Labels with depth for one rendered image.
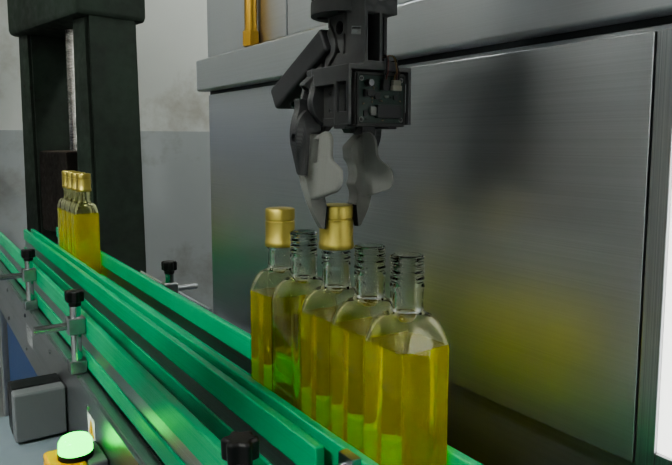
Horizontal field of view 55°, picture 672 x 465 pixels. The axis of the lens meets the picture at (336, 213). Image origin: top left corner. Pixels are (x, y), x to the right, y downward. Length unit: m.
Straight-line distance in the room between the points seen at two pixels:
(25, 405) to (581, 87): 0.96
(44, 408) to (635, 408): 0.91
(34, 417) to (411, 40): 0.84
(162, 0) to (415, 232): 3.51
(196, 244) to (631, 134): 3.71
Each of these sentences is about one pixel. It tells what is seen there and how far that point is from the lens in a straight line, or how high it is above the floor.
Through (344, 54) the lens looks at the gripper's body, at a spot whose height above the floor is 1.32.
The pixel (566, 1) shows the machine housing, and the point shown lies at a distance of 0.62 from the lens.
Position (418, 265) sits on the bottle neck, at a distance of 0.55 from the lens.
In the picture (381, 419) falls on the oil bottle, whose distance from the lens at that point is 0.58.
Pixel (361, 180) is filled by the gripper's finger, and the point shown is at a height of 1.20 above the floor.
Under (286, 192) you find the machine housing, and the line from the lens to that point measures 1.04.
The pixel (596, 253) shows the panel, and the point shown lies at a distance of 0.58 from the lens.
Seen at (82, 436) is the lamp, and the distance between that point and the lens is 0.96.
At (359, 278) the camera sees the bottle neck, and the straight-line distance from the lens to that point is 0.60.
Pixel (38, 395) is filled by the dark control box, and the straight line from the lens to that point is 1.20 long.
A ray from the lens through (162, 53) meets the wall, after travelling 4.09.
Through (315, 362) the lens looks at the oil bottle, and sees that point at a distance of 0.66.
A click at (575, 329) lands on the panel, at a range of 0.61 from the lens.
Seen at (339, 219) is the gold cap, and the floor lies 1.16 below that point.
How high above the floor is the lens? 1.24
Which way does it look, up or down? 6 degrees down
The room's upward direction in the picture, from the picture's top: straight up
